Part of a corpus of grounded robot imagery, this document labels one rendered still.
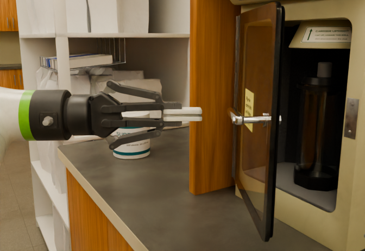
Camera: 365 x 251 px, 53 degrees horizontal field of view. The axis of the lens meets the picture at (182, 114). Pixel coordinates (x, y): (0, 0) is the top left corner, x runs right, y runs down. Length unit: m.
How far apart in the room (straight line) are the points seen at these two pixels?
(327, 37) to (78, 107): 0.48
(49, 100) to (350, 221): 0.57
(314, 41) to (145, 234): 0.51
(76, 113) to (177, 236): 0.32
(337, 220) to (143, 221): 0.40
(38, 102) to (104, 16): 1.13
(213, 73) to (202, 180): 0.27
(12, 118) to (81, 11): 1.20
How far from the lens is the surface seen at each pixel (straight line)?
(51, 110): 0.65
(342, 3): 0.70
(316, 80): 0.80
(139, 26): 1.91
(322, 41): 0.75
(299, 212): 0.81
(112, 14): 1.74
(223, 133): 0.95
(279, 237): 0.80
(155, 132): 0.66
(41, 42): 2.64
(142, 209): 0.89
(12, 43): 5.95
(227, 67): 0.93
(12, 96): 0.69
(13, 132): 0.68
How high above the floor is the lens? 1.33
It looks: 12 degrees down
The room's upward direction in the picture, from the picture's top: straight up
